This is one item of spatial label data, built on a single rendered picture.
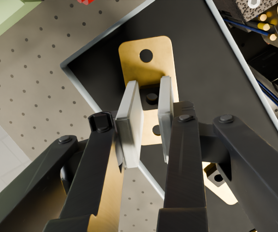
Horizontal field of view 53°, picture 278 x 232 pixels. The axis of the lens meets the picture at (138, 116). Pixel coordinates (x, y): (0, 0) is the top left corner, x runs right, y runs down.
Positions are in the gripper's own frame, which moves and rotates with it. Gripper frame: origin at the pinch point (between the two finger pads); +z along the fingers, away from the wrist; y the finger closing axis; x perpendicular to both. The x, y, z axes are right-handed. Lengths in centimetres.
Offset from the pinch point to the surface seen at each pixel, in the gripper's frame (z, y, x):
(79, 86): 8.0, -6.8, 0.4
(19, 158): 125, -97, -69
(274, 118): 8.0, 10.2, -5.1
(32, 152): 55, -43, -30
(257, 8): 14.5, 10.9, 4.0
